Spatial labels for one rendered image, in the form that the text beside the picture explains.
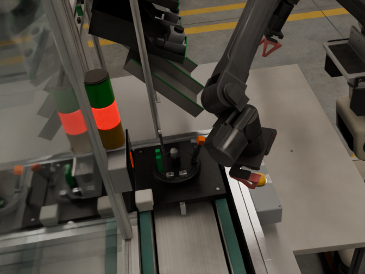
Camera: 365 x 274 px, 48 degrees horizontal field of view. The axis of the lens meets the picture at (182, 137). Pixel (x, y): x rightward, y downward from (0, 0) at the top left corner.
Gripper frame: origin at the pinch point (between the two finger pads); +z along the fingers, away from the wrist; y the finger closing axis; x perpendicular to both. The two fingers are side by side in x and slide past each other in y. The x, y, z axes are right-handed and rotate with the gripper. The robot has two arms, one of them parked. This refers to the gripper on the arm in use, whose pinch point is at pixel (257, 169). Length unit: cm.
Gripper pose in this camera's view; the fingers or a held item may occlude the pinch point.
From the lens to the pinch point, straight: 97.1
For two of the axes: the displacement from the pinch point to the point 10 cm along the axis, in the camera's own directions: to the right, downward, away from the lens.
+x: 8.7, 1.6, -4.7
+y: -4.0, 7.7, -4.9
